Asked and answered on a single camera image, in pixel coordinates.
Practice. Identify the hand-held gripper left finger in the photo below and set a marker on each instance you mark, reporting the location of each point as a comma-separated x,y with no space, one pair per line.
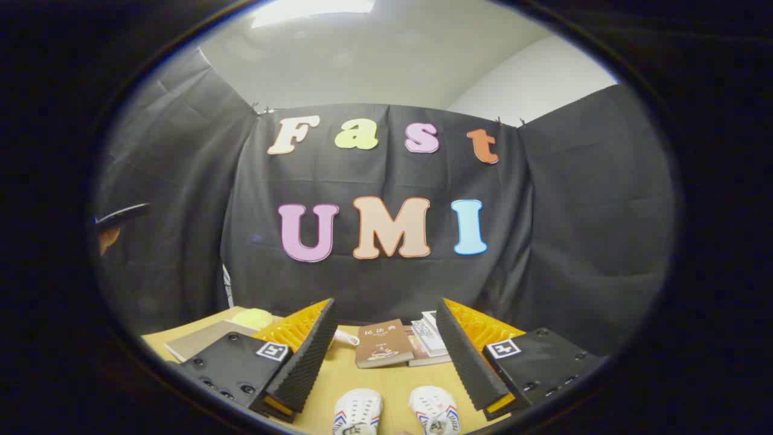
305,362

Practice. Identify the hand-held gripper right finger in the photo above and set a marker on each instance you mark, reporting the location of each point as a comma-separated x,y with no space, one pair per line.
468,362

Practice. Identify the white canvas shoe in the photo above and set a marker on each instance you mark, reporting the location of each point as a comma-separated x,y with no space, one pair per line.
435,411
357,411

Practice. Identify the beige storage box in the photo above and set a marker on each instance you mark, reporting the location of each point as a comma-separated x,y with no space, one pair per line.
202,339

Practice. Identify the green and pink plush toy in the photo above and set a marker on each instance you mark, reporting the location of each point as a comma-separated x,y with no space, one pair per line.
345,337

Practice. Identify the reddish brown book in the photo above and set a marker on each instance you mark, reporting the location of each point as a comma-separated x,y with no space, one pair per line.
418,355

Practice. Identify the white book with dark photo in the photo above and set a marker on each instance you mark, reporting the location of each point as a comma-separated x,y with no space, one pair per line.
430,318

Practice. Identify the yellow plush ball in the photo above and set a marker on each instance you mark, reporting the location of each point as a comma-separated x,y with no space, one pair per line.
253,317

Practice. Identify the brown cover book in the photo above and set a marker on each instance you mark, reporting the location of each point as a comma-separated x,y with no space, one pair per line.
381,344

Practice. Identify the black backdrop cloth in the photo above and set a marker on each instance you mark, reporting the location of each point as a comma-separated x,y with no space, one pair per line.
386,175

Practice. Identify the ceiling light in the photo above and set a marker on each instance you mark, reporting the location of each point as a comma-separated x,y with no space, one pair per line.
311,11

